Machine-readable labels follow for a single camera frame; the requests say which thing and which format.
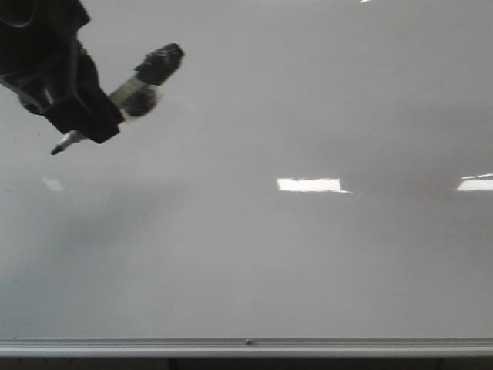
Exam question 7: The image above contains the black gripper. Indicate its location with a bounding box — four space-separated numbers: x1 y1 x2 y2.
1 1 123 144

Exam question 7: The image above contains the taped black whiteboard marker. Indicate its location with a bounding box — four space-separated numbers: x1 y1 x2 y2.
50 42 186 156

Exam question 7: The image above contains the white whiteboard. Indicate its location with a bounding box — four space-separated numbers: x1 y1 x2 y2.
1 1 492 338

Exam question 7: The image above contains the aluminium whiteboard tray rail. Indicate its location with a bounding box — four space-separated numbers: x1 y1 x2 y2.
1 338 492 358

